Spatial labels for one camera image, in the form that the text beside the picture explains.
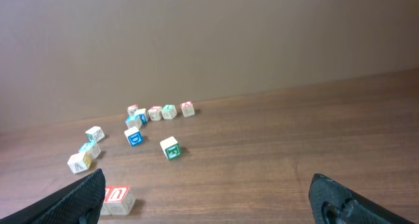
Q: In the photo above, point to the red letter U block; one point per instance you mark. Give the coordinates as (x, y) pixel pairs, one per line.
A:
(120, 200)

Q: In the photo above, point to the cream picture block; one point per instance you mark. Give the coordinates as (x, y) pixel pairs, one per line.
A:
(143, 114)

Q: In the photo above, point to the white green-sided picture block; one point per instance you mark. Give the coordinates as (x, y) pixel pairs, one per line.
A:
(171, 148)

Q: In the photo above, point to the red letter A block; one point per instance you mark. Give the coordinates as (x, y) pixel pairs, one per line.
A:
(187, 109)

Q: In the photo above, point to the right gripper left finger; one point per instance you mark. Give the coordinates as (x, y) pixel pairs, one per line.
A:
(79, 202)

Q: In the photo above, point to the red letter M block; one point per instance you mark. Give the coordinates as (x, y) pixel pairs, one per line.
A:
(104, 208)

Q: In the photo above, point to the red number nine block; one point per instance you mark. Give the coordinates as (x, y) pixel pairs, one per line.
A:
(155, 113)

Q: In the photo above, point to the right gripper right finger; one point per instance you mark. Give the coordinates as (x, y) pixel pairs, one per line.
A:
(333, 203)

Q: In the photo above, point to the blue letter P block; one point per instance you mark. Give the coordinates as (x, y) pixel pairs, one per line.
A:
(92, 149)

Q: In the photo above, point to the brown picture block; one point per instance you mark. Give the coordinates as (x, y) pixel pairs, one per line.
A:
(79, 162)

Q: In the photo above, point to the blue picture block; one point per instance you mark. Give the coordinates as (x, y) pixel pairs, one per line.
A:
(133, 121)

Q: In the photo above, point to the green letter V block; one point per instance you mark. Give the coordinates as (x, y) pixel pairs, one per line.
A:
(169, 111)

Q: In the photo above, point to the white teal-sided block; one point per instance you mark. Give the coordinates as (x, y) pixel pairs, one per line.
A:
(95, 134)

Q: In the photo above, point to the red letter block top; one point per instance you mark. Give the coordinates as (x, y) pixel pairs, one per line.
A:
(132, 109)

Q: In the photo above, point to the white blue-sided picture block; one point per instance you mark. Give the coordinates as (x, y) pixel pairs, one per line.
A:
(133, 136)

